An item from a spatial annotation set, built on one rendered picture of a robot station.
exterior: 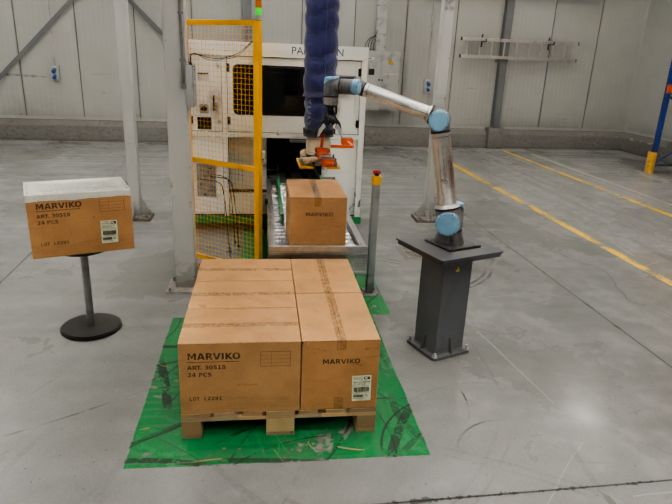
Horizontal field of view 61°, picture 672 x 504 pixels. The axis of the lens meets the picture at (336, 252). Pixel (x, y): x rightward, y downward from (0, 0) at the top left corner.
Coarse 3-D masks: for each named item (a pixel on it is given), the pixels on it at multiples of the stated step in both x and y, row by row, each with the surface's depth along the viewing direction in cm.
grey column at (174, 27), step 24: (168, 0) 404; (168, 24) 409; (168, 48) 414; (168, 72) 419; (168, 96) 425; (168, 120) 430; (168, 144) 436; (192, 168) 456; (192, 192) 455; (192, 216) 457; (192, 240) 463; (192, 264) 469; (168, 288) 472; (192, 288) 474
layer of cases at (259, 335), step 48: (240, 288) 343; (288, 288) 346; (336, 288) 349; (192, 336) 284; (240, 336) 286; (288, 336) 288; (336, 336) 290; (192, 384) 284; (240, 384) 287; (288, 384) 291; (336, 384) 294
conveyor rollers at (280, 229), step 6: (276, 186) 608; (282, 186) 608; (276, 192) 582; (282, 192) 583; (276, 198) 557; (282, 198) 558; (276, 204) 532; (276, 210) 515; (276, 216) 498; (276, 222) 481; (276, 228) 464; (282, 228) 464; (276, 234) 447; (282, 234) 448; (348, 234) 454; (276, 240) 431; (282, 240) 432; (348, 240) 438
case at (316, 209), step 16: (288, 192) 415; (304, 192) 408; (320, 192) 410; (336, 192) 412; (288, 208) 416; (304, 208) 398; (320, 208) 399; (336, 208) 400; (288, 224) 416; (304, 224) 401; (320, 224) 403; (336, 224) 404; (288, 240) 417; (304, 240) 405; (320, 240) 407; (336, 240) 408
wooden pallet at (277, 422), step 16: (192, 416) 290; (208, 416) 291; (224, 416) 292; (240, 416) 293; (256, 416) 294; (272, 416) 296; (288, 416) 297; (304, 416) 298; (320, 416) 299; (352, 416) 317; (368, 416) 303; (192, 432) 293; (272, 432) 299; (288, 432) 300
